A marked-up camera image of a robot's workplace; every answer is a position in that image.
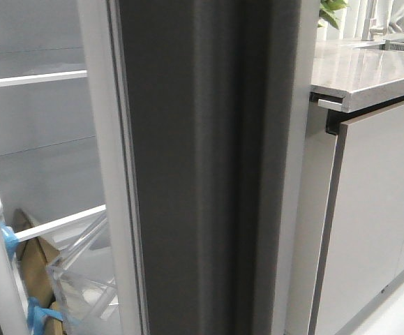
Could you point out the grey cabinet door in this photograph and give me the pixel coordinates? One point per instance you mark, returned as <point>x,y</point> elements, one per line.
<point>364,225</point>

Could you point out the green potted plant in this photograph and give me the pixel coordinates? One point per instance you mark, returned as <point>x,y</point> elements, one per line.
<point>327,11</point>

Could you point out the clear plastic fridge drawer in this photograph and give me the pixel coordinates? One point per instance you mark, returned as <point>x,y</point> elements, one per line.
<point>83,282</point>

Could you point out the upper white fridge shelf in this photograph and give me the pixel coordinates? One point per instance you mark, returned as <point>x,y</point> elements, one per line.
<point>40,78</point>

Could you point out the white fridge shelf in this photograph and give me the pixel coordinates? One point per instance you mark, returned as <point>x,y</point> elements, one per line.
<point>40,78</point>
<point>61,223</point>

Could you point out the lower white fridge shelf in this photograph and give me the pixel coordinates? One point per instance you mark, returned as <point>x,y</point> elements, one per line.
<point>61,223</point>

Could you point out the grey stone countertop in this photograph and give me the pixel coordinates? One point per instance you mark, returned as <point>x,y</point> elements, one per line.
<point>355,74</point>

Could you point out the dark grey fridge door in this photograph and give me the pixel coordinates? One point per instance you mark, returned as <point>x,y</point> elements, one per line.
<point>217,95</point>

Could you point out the brown cardboard piece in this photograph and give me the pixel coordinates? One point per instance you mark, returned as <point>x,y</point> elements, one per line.
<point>34,255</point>

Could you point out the blue tape strip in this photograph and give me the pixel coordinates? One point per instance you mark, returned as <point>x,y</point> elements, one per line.
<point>38,315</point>
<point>10,240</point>

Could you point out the lower blue tape strip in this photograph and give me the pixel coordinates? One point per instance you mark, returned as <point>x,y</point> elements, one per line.
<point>38,315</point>

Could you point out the white fridge interior body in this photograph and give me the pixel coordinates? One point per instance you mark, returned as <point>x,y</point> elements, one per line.
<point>65,145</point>

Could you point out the steel kitchen faucet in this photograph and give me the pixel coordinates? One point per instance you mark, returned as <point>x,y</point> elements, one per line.
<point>370,27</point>

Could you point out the upper blue tape strip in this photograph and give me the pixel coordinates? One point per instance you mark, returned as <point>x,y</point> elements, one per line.
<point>10,240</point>

